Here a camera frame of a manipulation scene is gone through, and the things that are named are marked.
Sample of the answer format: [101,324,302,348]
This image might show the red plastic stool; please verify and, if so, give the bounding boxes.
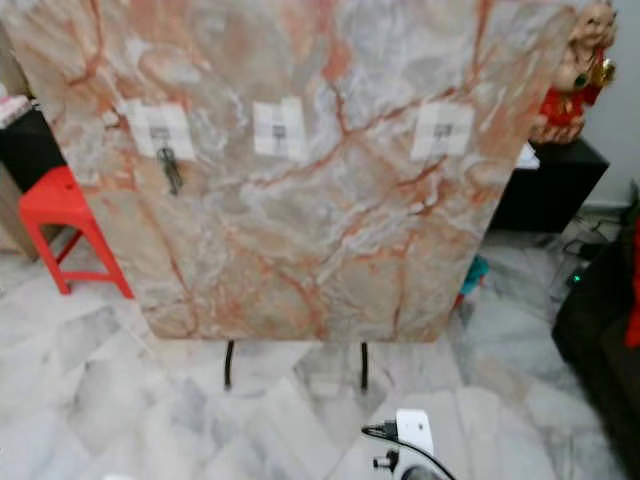
[18,165,136,299]

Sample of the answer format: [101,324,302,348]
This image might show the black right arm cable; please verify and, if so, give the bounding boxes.
[362,421,461,480]

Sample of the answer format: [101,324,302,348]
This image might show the pink white tissue pack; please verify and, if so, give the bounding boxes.
[0,92,33,129]

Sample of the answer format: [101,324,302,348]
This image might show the long black tv console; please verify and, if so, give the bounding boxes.
[0,105,61,196]

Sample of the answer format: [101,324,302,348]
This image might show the low black side cabinet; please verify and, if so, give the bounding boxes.
[490,138,611,235]

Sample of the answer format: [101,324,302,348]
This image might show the dark hanging keys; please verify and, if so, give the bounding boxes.
[157,146,184,197]

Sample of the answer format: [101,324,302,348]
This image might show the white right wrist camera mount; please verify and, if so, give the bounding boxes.
[395,409,436,456]

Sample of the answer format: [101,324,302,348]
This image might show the red cushion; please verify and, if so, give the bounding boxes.
[624,220,640,349]

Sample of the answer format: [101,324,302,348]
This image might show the white adhesive hook pad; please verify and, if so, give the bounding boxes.
[253,96,307,162]
[410,101,476,163]
[127,100,196,161]

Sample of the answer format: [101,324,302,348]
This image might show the black power strip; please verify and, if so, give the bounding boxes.
[555,235,611,291]

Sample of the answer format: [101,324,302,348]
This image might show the orange veined marble board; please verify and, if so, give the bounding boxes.
[5,0,596,344]

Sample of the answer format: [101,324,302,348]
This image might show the red gold lion statue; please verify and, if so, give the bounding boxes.
[528,0,619,146]

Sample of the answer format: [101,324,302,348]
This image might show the small teal object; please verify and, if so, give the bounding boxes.
[458,255,491,299]

